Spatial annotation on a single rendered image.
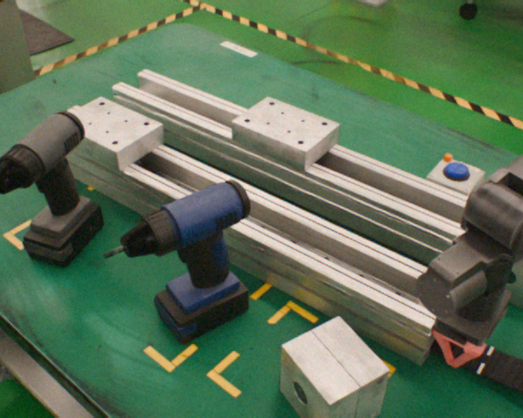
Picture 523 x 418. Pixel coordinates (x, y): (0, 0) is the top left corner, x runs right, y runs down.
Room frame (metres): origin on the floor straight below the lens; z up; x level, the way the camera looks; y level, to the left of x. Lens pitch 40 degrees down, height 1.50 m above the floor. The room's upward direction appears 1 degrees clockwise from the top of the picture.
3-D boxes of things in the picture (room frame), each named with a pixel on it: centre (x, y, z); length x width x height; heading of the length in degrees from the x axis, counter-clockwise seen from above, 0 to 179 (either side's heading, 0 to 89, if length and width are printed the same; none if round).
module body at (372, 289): (0.80, 0.09, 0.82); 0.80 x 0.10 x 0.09; 54
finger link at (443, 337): (0.54, -0.26, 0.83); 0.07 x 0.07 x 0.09; 54
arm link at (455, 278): (0.53, -0.24, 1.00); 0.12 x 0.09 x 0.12; 127
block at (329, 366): (0.48, -0.09, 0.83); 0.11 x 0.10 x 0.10; 123
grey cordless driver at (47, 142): (0.75, 0.35, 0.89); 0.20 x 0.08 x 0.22; 159
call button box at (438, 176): (0.89, -0.32, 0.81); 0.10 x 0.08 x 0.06; 144
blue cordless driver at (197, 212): (0.60, 0.12, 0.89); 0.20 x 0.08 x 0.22; 126
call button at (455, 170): (0.90, -0.33, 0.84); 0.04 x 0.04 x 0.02
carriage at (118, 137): (0.95, 0.29, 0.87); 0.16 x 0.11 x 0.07; 54
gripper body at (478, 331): (0.55, -0.27, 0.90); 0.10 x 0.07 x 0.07; 144
